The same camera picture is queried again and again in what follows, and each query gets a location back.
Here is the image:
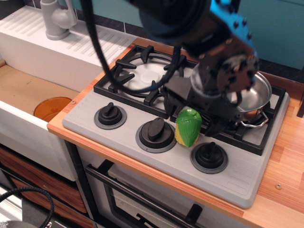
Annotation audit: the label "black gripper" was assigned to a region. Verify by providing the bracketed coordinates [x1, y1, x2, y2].
[163, 76, 241, 137]

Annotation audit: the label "green yellow toy corncob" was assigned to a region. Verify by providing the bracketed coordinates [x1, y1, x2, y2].
[175, 108, 202, 147]

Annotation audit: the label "stainless steel pot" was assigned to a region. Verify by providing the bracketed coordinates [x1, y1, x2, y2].
[227, 72, 272, 128]

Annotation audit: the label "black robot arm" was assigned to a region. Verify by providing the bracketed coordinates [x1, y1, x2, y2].
[132, 0, 259, 137]

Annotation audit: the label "black middle stove knob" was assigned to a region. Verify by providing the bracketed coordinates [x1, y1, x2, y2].
[135, 117, 176, 153]

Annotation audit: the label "black stove knob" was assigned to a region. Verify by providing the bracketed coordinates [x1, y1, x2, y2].
[135, 117, 176, 153]
[190, 142, 228, 174]
[94, 102, 127, 130]

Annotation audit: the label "black right stove knob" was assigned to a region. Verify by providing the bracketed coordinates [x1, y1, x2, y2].
[190, 142, 228, 174]

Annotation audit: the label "grey toy stove top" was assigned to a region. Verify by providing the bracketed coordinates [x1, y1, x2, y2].
[61, 57, 291, 209]

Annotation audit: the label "black left stove knob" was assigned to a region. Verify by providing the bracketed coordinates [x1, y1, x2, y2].
[94, 102, 127, 130]

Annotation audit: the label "black left burner grate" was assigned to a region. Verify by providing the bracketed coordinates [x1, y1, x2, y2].
[94, 45, 184, 119]

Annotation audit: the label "orange plastic plate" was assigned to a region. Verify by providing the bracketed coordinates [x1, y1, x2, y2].
[33, 97, 72, 122]

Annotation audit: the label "wooden drawer fronts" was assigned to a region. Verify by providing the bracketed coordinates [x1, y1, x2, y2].
[0, 145, 94, 228]

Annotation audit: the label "grey toy faucet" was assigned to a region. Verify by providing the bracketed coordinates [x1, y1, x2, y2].
[40, 0, 77, 40]

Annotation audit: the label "white toy sink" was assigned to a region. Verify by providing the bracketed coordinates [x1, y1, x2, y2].
[0, 5, 138, 182]

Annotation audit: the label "oven door with black handle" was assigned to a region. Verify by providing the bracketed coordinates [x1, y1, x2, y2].
[85, 159, 207, 228]

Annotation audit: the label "black braided cable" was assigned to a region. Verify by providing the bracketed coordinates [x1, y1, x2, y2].
[0, 187, 55, 228]

